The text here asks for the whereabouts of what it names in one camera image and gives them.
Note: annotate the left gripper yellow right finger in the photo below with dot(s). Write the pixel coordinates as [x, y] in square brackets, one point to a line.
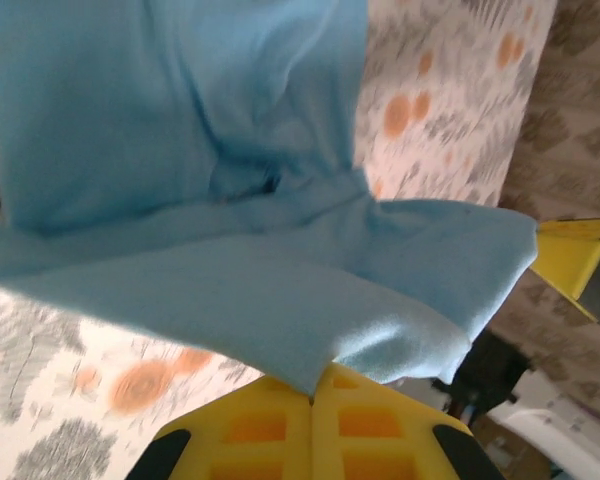
[365, 435]

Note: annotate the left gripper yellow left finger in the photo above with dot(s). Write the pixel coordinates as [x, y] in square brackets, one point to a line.
[255, 440]

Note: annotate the light blue printed t-shirt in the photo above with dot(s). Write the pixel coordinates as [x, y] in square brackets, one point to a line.
[180, 150]

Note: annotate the floral patterned table cloth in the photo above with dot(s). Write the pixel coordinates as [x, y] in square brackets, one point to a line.
[30, 400]

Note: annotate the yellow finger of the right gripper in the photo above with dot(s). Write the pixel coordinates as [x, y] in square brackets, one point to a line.
[565, 255]

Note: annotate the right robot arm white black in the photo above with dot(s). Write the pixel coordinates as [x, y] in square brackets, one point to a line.
[555, 445]

